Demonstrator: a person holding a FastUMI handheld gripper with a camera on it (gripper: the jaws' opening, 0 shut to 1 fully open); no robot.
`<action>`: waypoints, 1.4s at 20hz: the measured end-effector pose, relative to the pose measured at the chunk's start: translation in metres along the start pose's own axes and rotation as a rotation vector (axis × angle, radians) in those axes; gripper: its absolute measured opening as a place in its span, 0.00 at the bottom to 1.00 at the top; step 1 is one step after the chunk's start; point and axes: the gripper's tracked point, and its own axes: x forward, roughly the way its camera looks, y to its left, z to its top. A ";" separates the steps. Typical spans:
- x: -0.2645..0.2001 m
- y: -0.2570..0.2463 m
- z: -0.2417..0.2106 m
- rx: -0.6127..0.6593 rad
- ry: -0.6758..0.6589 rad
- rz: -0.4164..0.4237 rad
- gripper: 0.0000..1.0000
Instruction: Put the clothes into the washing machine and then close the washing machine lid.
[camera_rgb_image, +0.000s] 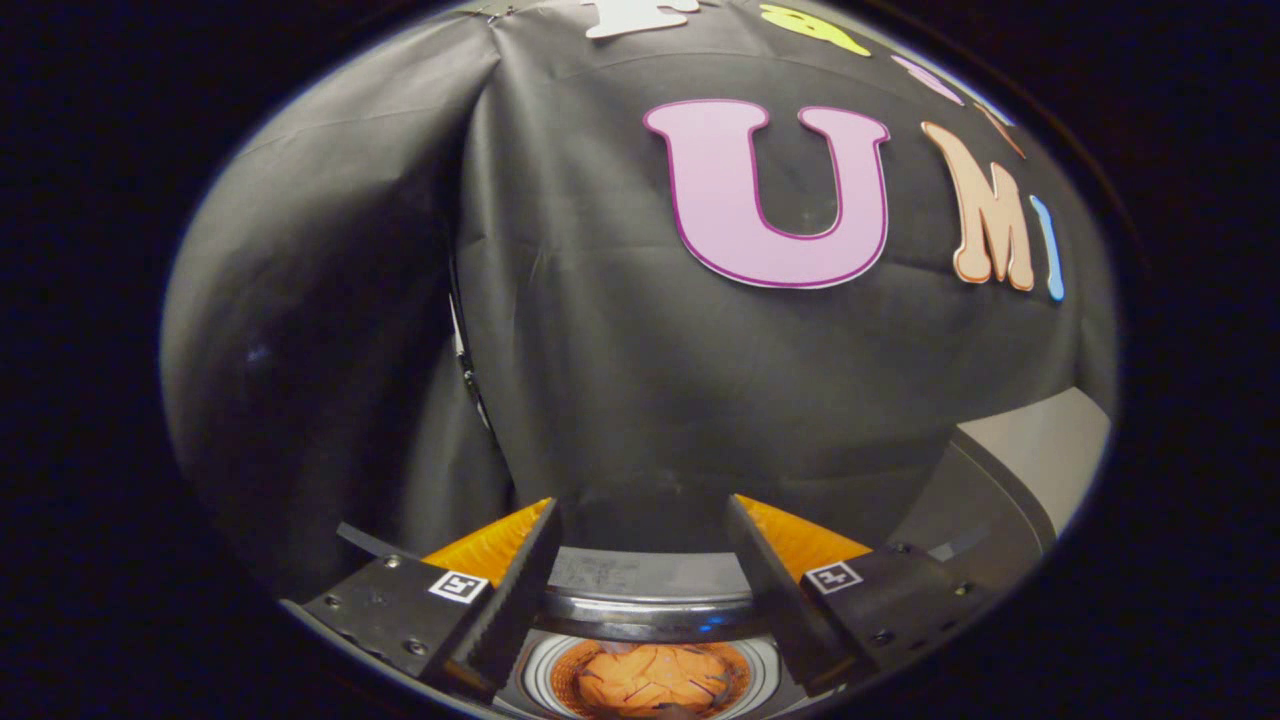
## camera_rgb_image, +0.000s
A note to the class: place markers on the black backdrop cloth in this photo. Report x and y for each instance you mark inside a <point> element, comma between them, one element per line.
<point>600,380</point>

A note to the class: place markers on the beige cabinet with black frame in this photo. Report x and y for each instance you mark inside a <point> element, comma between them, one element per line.
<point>1040,450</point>

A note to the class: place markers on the grey washing machine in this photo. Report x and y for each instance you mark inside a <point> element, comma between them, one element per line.
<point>650,615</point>

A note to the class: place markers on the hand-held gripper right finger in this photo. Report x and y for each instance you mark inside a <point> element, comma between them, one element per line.
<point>775,590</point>

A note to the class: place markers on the orange polo shirt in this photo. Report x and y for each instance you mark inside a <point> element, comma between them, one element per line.
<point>655,680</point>

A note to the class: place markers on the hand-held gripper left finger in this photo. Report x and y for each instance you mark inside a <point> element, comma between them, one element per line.
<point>520,600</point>

